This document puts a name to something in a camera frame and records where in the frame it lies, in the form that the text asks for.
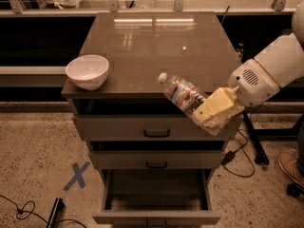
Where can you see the black chair caster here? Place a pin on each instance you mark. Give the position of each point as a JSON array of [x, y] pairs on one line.
[[295, 190]]

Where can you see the black power strip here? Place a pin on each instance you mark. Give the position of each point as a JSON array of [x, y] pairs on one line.
[[54, 215]]

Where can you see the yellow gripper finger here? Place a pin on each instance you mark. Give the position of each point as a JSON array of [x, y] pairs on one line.
[[223, 101]]

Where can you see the grey middle drawer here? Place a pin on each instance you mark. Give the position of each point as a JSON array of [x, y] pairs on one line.
[[156, 159]]

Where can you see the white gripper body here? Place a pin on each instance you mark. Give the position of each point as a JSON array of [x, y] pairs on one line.
[[253, 84]]

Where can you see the clear plastic water bottle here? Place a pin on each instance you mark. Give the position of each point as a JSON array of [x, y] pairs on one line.
[[194, 103]]

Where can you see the black stand leg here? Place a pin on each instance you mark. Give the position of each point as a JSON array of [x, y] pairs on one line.
[[261, 157]]

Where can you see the tan work shoe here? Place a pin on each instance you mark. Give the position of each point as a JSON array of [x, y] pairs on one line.
[[288, 165]]

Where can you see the metal railing frame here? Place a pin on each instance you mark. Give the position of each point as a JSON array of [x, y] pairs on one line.
[[30, 8]]

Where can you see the person leg in jeans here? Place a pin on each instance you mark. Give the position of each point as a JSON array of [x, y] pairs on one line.
[[300, 146]]

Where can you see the white ceramic bowl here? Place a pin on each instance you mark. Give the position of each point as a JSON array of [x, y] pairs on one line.
[[88, 72]]

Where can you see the grey open bottom drawer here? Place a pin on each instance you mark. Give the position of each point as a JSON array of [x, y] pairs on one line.
[[156, 197]]

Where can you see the blue tape cross mark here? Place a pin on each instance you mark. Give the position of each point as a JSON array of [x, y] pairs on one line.
[[78, 175]]

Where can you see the grey top drawer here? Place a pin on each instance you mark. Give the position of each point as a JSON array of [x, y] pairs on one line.
[[147, 128]]

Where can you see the grey drawer cabinet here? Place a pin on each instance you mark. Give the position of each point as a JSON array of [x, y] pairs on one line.
[[139, 47]]

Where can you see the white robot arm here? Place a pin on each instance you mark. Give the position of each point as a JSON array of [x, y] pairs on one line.
[[284, 57]]

